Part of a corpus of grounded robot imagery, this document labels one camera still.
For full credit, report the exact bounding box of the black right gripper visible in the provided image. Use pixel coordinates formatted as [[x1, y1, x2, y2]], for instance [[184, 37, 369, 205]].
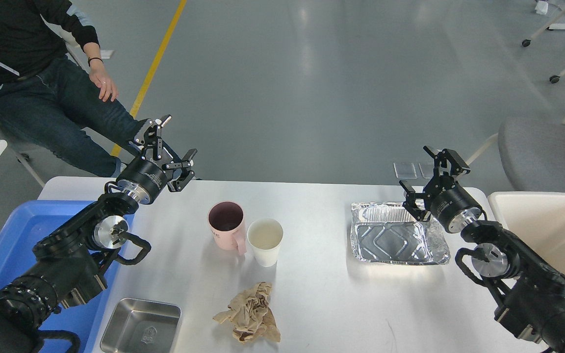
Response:
[[399, 146, 484, 234]]

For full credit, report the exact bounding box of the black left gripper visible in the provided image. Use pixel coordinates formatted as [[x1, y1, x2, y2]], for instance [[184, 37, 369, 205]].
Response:
[[116, 115, 198, 204]]

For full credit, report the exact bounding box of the pink mug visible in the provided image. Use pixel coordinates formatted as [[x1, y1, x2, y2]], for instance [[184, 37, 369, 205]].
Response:
[[207, 201, 247, 255]]

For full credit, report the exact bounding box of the stainless steel tray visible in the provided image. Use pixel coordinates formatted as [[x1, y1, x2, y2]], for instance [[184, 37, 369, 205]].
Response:
[[100, 299, 182, 353]]

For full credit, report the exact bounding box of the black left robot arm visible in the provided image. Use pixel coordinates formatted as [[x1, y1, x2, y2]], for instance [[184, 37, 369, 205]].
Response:
[[0, 115, 197, 353]]

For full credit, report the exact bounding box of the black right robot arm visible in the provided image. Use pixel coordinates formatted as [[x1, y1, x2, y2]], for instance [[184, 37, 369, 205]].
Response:
[[400, 146, 565, 353]]

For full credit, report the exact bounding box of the person's hand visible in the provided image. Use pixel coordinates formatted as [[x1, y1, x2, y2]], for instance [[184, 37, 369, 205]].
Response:
[[88, 57, 119, 102]]

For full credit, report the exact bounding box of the aluminium foil tray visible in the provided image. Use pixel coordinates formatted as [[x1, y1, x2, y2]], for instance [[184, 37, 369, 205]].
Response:
[[350, 202, 451, 266]]

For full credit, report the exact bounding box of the grey office chair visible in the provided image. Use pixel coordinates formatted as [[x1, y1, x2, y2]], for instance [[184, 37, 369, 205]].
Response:
[[466, 118, 565, 193]]

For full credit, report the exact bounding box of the white paper cup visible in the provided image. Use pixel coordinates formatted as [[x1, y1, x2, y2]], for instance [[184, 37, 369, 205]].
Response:
[[247, 218, 284, 267]]

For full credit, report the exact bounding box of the cream plastic bin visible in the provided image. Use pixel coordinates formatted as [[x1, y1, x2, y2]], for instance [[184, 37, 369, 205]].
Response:
[[488, 192, 565, 274]]

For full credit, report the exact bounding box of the seated person in black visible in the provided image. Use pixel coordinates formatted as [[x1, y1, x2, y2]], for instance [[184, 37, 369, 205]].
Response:
[[0, 0, 139, 177]]

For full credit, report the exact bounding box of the crumpled brown paper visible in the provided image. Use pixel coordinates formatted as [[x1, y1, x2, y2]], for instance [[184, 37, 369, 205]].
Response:
[[212, 282, 281, 344]]

